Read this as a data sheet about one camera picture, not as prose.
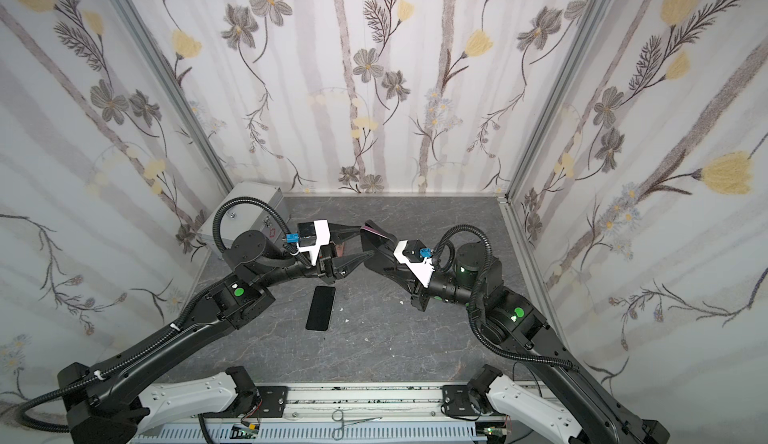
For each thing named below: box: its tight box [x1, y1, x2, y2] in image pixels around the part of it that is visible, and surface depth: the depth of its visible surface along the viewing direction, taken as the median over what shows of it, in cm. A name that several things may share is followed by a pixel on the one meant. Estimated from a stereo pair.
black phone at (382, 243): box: [360, 219, 400, 272], surface depth 51 cm
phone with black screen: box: [305, 286, 336, 331], surface depth 92 cm
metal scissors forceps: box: [331, 409, 383, 441], surface depth 73 cm
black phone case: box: [360, 219, 399, 251], surface depth 51 cm
